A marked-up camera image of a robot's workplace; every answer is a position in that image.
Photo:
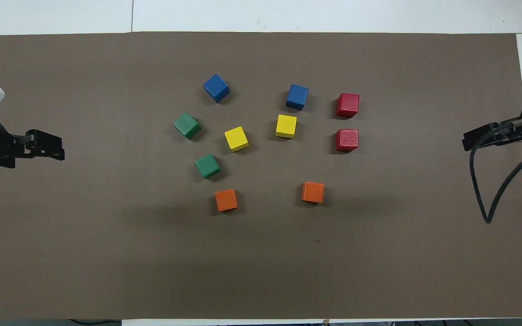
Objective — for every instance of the green wooden cube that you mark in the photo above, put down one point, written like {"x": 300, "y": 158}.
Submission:
{"x": 186, "y": 125}
{"x": 207, "y": 165}

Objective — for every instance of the red wooden cube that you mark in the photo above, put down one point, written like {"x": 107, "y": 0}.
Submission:
{"x": 348, "y": 105}
{"x": 347, "y": 140}

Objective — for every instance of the blue wooden cube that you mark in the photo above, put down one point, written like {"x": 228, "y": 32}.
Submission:
{"x": 297, "y": 97}
{"x": 216, "y": 88}

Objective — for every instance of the orange wooden cube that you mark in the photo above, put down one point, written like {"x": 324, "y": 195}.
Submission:
{"x": 226, "y": 199}
{"x": 312, "y": 192}

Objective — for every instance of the yellow wooden cube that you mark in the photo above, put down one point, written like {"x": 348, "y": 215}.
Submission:
{"x": 236, "y": 138}
{"x": 286, "y": 126}

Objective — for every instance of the brown paper table mat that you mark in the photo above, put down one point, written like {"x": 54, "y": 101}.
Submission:
{"x": 261, "y": 253}

